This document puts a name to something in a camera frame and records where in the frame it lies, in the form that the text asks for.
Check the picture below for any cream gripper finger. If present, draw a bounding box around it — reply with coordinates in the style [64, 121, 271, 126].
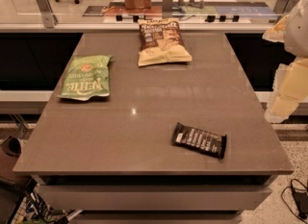
[265, 57, 308, 123]
[262, 14, 289, 42]

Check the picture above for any black rxbar chocolate bar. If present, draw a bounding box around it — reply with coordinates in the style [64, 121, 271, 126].
[171, 123, 227, 160]

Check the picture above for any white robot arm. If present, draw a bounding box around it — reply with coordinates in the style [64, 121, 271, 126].
[263, 0, 308, 123]

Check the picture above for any brown chip bag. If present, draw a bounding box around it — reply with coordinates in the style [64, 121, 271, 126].
[138, 18, 193, 67]

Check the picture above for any green kettle chip bag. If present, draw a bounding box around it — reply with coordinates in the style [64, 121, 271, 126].
[59, 55, 112, 101]

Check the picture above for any colourful floor mat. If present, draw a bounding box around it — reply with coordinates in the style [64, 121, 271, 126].
[84, 1, 277, 18]

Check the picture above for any black power adapter with cable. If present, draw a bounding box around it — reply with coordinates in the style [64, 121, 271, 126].
[280, 179, 308, 224]

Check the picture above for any middle metal glass bracket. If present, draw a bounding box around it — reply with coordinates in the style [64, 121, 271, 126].
[162, 0, 173, 18]

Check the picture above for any left metal glass bracket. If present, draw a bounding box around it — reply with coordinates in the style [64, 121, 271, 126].
[36, 0, 58, 29]

